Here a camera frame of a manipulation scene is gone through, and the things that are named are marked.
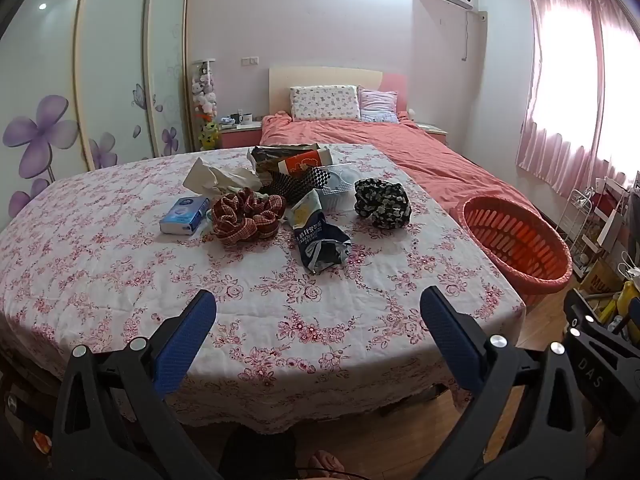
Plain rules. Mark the black checkered wrapper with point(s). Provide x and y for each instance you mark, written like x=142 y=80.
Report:
x=295 y=182

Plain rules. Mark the blue tissue pack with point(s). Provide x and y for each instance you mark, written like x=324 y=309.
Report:
x=182 y=215

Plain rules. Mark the clear plastic tray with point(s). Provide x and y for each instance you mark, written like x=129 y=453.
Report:
x=342 y=187

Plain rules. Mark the sliding wardrobe with purple flowers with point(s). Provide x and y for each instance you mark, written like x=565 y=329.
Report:
x=110 y=60

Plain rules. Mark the bed with coral duvet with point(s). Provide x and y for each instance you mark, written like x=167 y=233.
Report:
x=425 y=155

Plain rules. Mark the white shelf cart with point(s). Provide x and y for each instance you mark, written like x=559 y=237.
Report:
x=607 y=210

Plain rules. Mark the dark foil bag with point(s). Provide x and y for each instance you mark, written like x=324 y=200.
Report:
x=265 y=155

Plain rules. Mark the red plaid cloth scrunchie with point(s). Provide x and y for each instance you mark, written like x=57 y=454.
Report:
x=240 y=217

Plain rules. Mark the orange plastic basket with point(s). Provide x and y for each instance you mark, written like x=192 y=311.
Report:
x=520 y=255

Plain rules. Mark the floral pillow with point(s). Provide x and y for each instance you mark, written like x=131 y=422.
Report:
x=325 y=102

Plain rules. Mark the white paper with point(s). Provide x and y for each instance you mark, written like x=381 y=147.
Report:
x=210 y=177

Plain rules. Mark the pink striped pillow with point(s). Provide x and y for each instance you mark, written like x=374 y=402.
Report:
x=377 y=105

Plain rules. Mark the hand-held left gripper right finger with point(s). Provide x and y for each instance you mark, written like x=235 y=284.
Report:
x=450 y=335

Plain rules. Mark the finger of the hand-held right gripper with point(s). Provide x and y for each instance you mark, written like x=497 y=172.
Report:
x=580 y=310

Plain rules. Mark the brown paper bag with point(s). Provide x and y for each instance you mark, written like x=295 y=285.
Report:
x=600 y=280

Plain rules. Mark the cream and pink headboard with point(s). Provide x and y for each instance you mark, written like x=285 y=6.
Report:
x=320 y=76

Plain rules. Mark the pink curtain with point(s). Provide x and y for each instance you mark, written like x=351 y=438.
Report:
x=565 y=85

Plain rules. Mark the white wall socket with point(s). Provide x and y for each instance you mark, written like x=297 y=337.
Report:
x=250 y=61

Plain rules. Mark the person's left foot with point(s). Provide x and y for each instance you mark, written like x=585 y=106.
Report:
x=325 y=465

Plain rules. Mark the yellow green plush toy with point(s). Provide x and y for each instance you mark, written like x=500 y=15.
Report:
x=209 y=135

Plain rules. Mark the pink nightstand with mugs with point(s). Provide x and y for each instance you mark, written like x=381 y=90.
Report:
x=240 y=136

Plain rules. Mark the orange paper cup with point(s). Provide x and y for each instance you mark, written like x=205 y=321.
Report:
x=305 y=161

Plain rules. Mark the table with floral cloth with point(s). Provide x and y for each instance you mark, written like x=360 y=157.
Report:
x=125 y=270

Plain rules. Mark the air conditioner pipe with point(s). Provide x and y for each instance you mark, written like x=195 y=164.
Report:
x=465 y=35

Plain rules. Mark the blue snack bag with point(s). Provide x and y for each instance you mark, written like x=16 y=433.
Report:
x=315 y=235

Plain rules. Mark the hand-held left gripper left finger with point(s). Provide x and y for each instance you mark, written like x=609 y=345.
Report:
x=185 y=330

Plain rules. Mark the black floral cloth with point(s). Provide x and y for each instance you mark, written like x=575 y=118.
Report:
x=382 y=202

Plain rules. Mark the clear tube of plush toys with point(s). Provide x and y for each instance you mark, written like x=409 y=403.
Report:
x=205 y=90

